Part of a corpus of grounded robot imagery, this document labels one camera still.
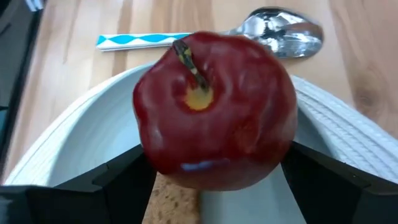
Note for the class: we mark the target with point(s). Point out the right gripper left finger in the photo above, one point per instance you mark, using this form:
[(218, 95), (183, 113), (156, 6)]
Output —
[(62, 205)]

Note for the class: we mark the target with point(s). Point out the red apple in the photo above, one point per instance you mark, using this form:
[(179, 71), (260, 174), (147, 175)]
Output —
[(217, 130)]

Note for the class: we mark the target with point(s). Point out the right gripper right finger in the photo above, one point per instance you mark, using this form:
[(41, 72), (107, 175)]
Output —
[(342, 202)]

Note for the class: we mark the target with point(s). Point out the pale blue-grey plate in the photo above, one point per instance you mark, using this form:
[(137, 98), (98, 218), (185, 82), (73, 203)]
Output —
[(93, 133)]

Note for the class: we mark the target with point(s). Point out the brown toast slice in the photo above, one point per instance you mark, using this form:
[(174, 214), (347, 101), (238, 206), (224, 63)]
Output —
[(171, 205)]

